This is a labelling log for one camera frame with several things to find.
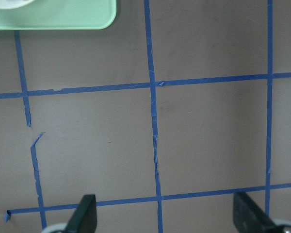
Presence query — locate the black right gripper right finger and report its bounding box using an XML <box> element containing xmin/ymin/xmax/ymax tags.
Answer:
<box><xmin>233</xmin><ymin>192</ymin><xmax>276</xmax><ymax>233</ymax></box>

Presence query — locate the white round plate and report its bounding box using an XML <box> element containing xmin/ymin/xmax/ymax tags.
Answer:
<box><xmin>0</xmin><ymin>0</ymin><xmax>34</xmax><ymax>10</ymax></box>

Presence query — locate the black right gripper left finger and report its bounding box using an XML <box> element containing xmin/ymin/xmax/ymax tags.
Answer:
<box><xmin>65</xmin><ymin>194</ymin><xmax>97</xmax><ymax>233</ymax></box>

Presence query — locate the light green plastic tray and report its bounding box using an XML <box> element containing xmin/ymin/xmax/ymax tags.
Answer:
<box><xmin>0</xmin><ymin>0</ymin><xmax>117</xmax><ymax>31</ymax></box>

